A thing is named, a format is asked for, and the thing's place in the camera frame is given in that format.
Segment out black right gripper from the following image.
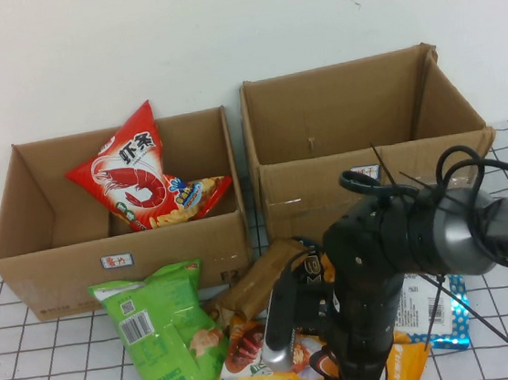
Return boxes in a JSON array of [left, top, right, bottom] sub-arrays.
[[313, 273, 412, 380]]

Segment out small yellow snack packet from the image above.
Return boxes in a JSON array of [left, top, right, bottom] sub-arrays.
[[390, 327, 414, 345]]

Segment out red shrimp chips bag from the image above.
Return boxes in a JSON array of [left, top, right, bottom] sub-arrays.
[[56, 91, 238, 240]]

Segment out polka-dot bag with white label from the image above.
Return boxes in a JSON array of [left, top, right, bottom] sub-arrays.
[[394, 266, 474, 357]]

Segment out green chips bag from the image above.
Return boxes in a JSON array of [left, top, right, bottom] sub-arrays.
[[85, 255, 234, 380]]

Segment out white label with red handwriting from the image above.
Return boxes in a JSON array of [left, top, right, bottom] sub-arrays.
[[350, 164, 381, 183], [99, 252, 135, 271]]

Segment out tall taped cardboard box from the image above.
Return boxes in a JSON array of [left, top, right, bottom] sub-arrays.
[[233, 35, 506, 252]]

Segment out white grid tablecloth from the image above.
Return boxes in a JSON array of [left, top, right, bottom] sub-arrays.
[[0, 118, 508, 380]]

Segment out low cardboard box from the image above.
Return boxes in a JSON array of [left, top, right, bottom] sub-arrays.
[[0, 103, 259, 328]]

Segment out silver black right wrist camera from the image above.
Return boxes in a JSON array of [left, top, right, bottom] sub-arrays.
[[251, 271, 308, 377]]

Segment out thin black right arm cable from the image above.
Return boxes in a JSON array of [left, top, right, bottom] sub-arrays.
[[417, 262, 508, 380]]

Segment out black looped right camera cable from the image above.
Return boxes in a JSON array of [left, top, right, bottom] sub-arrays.
[[337, 160, 421, 207]]

